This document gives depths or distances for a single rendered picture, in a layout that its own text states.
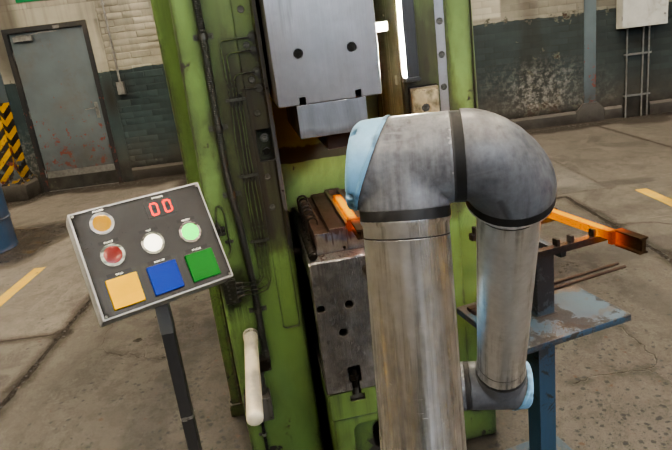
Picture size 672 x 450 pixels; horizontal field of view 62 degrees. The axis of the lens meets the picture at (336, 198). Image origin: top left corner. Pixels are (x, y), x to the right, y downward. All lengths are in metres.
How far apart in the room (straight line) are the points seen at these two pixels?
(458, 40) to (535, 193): 1.18
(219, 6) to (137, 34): 6.15
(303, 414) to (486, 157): 1.58
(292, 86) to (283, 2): 0.22
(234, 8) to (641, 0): 7.26
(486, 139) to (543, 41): 7.50
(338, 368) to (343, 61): 0.92
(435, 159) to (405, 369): 0.25
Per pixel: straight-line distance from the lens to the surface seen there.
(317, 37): 1.58
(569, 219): 1.76
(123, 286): 1.46
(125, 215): 1.51
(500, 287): 0.85
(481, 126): 0.68
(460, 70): 1.85
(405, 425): 0.73
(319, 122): 1.59
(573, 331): 1.72
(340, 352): 1.77
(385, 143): 0.67
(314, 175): 2.11
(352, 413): 1.90
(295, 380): 2.04
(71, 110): 8.22
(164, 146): 7.90
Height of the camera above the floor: 1.53
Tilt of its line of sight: 16 degrees down
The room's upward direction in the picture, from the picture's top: 7 degrees counter-clockwise
